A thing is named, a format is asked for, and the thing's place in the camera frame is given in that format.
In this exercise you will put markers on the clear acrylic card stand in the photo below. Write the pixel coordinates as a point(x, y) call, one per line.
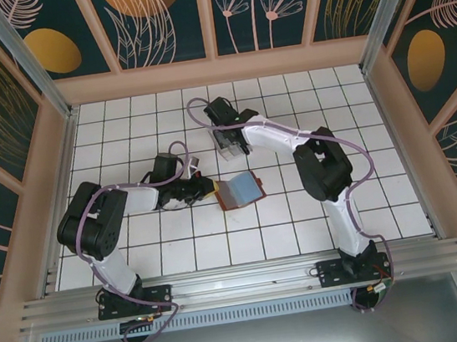
point(232, 151)

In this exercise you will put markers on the brown leather card holder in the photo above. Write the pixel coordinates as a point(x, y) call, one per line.
point(226, 198)

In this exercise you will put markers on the blue credit card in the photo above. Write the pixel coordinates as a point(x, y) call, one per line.
point(247, 187)

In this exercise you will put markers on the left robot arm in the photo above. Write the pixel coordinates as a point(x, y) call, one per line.
point(92, 222)

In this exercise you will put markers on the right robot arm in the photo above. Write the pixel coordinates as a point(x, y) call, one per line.
point(325, 166)

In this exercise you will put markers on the black round controller board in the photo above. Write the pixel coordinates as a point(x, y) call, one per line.
point(373, 297)
point(141, 338)

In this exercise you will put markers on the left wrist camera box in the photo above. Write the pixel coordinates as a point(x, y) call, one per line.
point(193, 168)

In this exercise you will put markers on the aluminium mounting rail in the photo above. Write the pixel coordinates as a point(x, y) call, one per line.
point(243, 280)

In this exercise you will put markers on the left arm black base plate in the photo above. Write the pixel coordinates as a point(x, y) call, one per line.
point(157, 298)

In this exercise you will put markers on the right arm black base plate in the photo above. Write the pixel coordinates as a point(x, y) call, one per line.
point(330, 273)

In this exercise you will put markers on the aluminium corner post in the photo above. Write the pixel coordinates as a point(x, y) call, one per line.
point(385, 11)
point(26, 58)

